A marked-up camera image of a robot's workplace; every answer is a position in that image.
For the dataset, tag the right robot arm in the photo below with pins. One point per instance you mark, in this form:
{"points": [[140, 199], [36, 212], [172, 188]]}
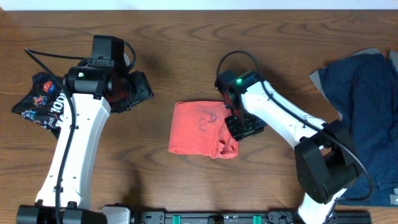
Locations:
{"points": [[325, 156]]}

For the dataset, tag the black printed folded t-shirt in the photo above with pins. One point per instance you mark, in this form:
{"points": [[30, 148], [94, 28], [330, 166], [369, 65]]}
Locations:
{"points": [[44, 104]]}

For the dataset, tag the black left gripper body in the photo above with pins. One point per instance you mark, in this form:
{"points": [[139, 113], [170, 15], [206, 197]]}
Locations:
{"points": [[130, 91]]}

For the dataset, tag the red soccer t-shirt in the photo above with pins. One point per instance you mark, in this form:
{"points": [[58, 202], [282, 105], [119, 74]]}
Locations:
{"points": [[199, 128]]}

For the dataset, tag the navy blue t-shirt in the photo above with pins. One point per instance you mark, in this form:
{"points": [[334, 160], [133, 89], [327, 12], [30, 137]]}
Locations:
{"points": [[376, 143]]}

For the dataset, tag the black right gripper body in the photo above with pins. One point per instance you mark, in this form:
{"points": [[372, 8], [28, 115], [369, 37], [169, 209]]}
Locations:
{"points": [[244, 124]]}

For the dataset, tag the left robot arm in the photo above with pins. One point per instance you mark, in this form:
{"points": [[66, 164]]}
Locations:
{"points": [[98, 86]]}

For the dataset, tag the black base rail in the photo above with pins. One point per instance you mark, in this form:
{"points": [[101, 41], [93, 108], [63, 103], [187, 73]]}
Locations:
{"points": [[217, 218]]}

